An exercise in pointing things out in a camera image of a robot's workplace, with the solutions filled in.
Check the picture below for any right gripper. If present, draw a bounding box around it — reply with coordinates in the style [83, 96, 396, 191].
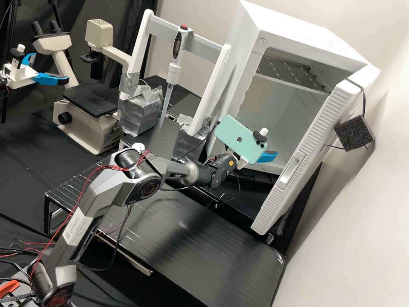
[235, 151, 278, 169]

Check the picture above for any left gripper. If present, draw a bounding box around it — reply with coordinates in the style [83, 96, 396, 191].
[3, 52, 70, 89]

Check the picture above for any incubator door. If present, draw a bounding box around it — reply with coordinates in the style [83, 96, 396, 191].
[250, 64, 383, 237]

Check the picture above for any white incubator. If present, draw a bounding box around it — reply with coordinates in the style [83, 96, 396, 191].
[204, 0, 369, 177]

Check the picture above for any left phone holder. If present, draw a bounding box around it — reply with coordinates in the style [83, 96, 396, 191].
[10, 44, 27, 70]

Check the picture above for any cream microscope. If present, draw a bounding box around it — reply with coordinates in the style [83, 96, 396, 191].
[31, 19, 132, 156]

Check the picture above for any white pipette stand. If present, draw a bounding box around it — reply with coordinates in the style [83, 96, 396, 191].
[117, 9, 233, 161]

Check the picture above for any pipette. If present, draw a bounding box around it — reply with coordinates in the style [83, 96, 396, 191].
[158, 24, 194, 133]

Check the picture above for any right wrist camera phone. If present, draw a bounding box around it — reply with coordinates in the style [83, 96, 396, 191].
[213, 114, 271, 165]

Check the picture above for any black cable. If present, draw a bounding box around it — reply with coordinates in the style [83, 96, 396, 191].
[209, 171, 242, 210]
[172, 120, 222, 162]

